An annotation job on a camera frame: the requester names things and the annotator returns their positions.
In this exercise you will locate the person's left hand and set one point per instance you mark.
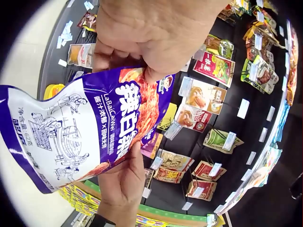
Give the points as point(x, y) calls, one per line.
point(153, 26)

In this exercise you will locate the person's right hand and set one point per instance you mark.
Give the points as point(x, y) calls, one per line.
point(123, 189)

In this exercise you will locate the person's left thumb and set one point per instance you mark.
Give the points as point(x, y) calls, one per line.
point(163, 66)

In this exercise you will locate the person's right thumb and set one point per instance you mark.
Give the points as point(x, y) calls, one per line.
point(137, 158)

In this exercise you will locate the person's left fingers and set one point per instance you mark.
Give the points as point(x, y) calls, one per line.
point(111, 58)

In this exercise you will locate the purple and white snack packet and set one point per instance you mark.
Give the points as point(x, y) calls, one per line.
point(71, 123)

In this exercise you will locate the full shop shelf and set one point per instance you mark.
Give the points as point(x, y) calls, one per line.
point(213, 118)

